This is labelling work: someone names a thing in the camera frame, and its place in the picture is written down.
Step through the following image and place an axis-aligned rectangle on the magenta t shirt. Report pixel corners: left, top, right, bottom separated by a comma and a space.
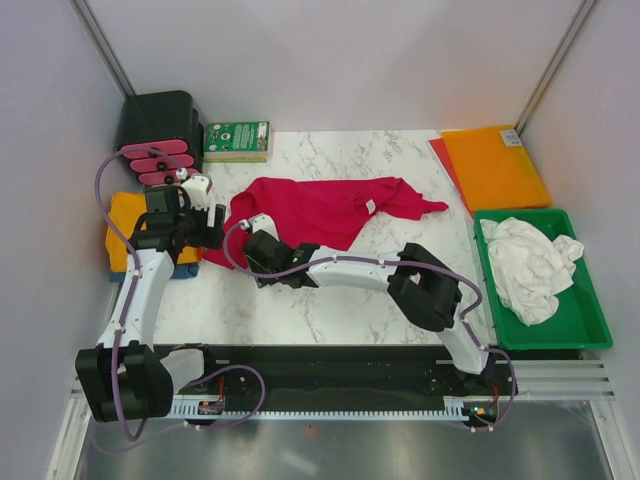
224, 177, 449, 251

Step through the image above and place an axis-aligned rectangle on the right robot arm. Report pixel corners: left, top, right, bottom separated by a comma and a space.
243, 230, 494, 394

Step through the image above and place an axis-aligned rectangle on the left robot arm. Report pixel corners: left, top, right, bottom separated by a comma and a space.
75, 174, 226, 422

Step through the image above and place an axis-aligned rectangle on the blue folded t shirt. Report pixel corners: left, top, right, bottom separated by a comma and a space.
108, 259, 201, 285

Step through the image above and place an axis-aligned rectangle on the green white box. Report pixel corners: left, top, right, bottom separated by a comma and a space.
203, 121, 273, 163

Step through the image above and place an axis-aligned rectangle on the yellow folded t shirt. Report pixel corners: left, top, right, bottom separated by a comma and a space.
105, 192, 199, 282

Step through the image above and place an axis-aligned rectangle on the black pink drawer organizer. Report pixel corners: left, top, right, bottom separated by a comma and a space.
115, 90, 204, 186

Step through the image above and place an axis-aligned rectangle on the red plastic folder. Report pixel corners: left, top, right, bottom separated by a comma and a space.
429, 138, 474, 217

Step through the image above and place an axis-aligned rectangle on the orange plastic folder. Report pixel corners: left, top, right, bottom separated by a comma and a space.
441, 125, 552, 213

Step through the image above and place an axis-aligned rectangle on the white crumpled t shirt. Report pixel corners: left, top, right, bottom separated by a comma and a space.
480, 217, 584, 327

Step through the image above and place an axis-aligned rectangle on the green plastic tray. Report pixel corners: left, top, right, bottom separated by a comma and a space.
474, 208, 613, 350

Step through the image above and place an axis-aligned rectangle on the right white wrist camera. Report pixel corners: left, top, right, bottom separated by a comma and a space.
239, 213, 280, 247

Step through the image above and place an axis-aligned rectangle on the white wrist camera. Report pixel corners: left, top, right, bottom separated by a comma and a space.
239, 213, 280, 247
179, 173, 214, 211

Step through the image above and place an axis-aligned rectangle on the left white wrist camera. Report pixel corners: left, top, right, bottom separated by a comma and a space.
179, 173, 214, 211

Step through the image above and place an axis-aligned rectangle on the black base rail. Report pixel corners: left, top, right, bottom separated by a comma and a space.
181, 344, 518, 413

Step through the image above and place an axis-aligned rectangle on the left aluminium corner post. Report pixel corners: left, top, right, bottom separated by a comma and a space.
69, 0, 136, 97

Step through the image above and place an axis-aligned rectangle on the aluminium corner post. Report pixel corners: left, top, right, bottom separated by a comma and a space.
69, 0, 136, 97
514, 0, 600, 136

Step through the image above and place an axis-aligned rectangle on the white cable duct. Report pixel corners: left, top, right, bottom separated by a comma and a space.
166, 395, 493, 422

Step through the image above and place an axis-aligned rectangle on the right aluminium corner post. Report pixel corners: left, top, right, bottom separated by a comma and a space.
514, 0, 600, 136

